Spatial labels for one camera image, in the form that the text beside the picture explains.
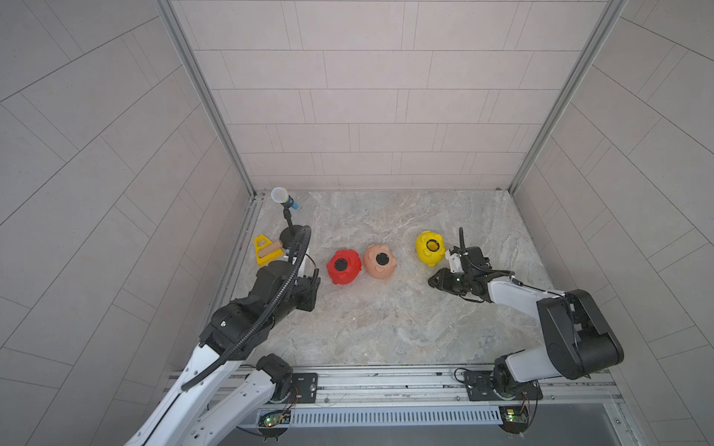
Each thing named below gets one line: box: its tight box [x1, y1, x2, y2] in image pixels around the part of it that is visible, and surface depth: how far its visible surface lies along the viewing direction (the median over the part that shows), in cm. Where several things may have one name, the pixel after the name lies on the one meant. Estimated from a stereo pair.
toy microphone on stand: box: [270, 186, 302, 250], surface depth 93 cm
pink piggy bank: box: [362, 243, 397, 280], surface depth 88 cm
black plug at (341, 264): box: [334, 257, 348, 272], surface depth 87 cm
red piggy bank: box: [326, 249, 362, 286], surface depth 87 cm
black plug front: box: [375, 252, 390, 266], surface depth 88 cm
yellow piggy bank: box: [415, 230, 447, 268], surface depth 92 cm
